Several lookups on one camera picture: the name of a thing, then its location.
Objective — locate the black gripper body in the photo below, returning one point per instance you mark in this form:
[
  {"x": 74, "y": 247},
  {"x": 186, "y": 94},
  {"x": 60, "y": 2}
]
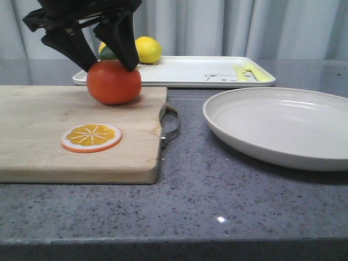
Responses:
[{"x": 71, "y": 16}]

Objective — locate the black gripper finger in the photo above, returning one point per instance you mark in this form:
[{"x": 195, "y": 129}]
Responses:
[
  {"x": 72, "y": 43},
  {"x": 122, "y": 40}
]

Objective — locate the orange tangerine fruit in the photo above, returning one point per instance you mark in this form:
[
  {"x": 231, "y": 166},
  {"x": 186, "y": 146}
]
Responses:
[{"x": 110, "y": 83}]

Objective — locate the beige round plate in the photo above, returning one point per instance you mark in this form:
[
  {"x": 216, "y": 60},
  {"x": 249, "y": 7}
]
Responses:
[{"x": 300, "y": 129}]

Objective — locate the white rectangular tray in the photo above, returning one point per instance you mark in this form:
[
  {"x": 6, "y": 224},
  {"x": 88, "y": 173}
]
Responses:
[{"x": 199, "y": 72}]

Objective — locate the yellow lemon left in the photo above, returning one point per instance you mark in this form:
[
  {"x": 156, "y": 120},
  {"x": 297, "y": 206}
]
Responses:
[{"x": 101, "y": 47}]

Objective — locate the yellow lemon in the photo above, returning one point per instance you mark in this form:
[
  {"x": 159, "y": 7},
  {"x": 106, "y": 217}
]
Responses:
[
  {"x": 101, "y": 47},
  {"x": 149, "y": 49}
]

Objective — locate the green lime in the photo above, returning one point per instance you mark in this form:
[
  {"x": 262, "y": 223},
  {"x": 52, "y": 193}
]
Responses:
[{"x": 106, "y": 53}]

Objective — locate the yellow lemon right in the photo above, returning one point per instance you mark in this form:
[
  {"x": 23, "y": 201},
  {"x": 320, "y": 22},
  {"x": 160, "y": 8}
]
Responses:
[{"x": 149, "y": 49}]

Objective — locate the wooden cutting board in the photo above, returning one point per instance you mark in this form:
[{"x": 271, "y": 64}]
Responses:
[{"x": 34, "y": 118}]

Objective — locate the orange slice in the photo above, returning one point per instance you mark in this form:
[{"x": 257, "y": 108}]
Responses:
[{"x": 91, "y": 138}]

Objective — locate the yellow plastic knife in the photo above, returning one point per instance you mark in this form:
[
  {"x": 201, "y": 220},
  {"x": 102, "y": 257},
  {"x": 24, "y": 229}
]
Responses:
[{"x": 240, "y": 73}]

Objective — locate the yellow plastic fork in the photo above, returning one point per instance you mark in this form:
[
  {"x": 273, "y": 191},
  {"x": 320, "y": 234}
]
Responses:
[{"x": 258, "y": 74}]

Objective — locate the grey curtain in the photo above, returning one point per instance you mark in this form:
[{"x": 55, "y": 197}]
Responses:
[{"x": 255, "y": 29}]

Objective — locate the metal cutting board handle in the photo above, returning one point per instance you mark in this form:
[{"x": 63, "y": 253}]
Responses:
[{"x": 170, "y": 123}]

